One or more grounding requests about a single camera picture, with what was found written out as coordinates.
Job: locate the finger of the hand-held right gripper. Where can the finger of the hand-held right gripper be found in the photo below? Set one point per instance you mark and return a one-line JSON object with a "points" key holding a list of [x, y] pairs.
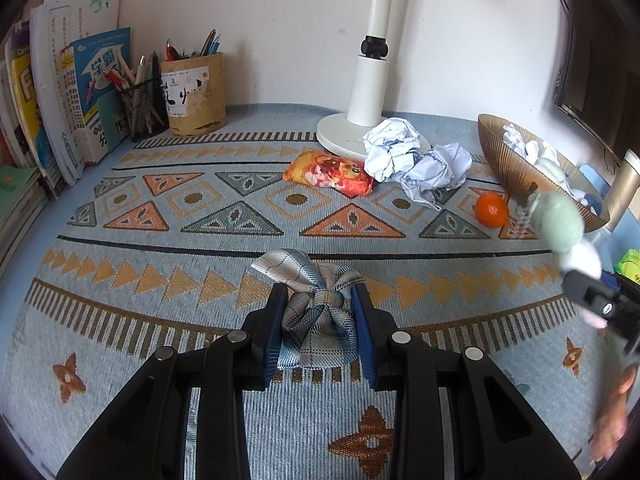
{"points": [[592, 296]]}

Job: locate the white paper ball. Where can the white paper ball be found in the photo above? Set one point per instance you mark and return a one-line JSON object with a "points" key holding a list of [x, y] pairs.
{"points": [[549, 152], [392, 147], [517, 140], [435, 170]]}

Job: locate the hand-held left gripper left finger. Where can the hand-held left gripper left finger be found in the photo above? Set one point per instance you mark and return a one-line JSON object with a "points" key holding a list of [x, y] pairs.
{"points": [[272, 350]]}

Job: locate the row of upright books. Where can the row of upright books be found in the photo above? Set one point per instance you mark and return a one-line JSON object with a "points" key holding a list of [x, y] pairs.
{"points": [[65, 85]]}

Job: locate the beige cylindrical bottle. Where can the beige cylindrical bottle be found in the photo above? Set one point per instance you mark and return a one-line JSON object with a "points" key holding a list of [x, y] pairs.
{"points": [[622, 185]]}

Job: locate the patterned woven mat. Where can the patterned woven mat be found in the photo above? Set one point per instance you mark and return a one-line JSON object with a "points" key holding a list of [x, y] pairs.
{"points": [[200, 270]]}

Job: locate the grey plaid fabric bow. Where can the grey plaid fabric bow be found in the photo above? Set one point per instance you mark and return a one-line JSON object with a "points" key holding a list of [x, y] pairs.
{"points": [[315, 310]]}

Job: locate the orange mandarin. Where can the orange mandarin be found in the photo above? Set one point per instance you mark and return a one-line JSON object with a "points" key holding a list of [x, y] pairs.
{"points": [[491, 208]]}

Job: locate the three-ball plush with faces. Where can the three-ball plush with faces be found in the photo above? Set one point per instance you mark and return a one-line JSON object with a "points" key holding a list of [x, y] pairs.
{"points": [[555, 220]]}

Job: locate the person's right hand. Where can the person's right hand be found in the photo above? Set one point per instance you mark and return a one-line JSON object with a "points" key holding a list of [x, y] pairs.
{"points": [[615, 415]]}

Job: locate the white desk lamp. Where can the white desk lamp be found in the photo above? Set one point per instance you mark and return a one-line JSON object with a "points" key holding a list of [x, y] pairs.
{"points": [[370, 85]]}

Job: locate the light blue plastic box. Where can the light blue plastic box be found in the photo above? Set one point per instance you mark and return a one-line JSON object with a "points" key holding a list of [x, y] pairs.
{"points": [[627, 232]]}

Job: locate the stack of flat green books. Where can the stack of flat green books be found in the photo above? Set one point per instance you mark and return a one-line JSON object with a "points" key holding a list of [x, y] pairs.
{"points": [[17, 195]]}

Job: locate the black mesh pen holder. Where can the black mesh pen holder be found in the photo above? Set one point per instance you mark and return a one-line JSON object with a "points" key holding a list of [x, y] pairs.
{"points": [[145, 110]]}

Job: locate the tan labelled pen holder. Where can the tan labelled pen holder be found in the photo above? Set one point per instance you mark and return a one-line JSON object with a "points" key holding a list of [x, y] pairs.
{"points": [[192, 95]]}

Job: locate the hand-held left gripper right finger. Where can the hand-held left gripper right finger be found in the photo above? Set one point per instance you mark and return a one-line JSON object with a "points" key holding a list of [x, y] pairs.
{"points": [[364, 350]]}

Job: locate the dark monitor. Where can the dark monitor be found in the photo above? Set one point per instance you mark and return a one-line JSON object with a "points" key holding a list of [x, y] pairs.
{"points": [[600, 35]]}

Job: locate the orange printed snack pillow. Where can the orange printed snack pillow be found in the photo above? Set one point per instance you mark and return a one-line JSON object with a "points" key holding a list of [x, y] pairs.
{"points": [[327, 172]]}

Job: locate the bunch of pens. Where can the bunch of pens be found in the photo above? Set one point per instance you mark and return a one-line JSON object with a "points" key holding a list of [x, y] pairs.
{"points": [[137, 70], [207, 45]]}

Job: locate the bright green packet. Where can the bright green packet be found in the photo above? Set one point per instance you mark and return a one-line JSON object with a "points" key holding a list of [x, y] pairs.
{"points": [[631, 266]]}

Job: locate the woven brown basket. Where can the woven brown basket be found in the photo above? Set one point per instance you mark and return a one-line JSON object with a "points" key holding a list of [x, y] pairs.
{"points": [[505, 170]]}

